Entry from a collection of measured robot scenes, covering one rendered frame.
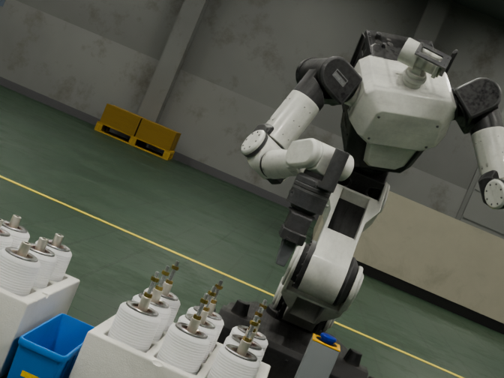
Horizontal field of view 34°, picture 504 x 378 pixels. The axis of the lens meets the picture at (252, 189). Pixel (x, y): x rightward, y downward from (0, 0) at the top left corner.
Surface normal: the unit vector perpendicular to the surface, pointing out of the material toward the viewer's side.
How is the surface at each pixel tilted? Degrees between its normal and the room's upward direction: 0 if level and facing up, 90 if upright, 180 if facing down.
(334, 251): 43
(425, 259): 90
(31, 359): 92
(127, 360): 90
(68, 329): 88
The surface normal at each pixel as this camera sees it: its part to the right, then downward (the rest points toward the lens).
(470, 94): -0.08, -0.26
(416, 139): 0.03, 0.73
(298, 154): -0.80, -0.31
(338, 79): 0.41, 0.11
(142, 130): 0.01, 0.06
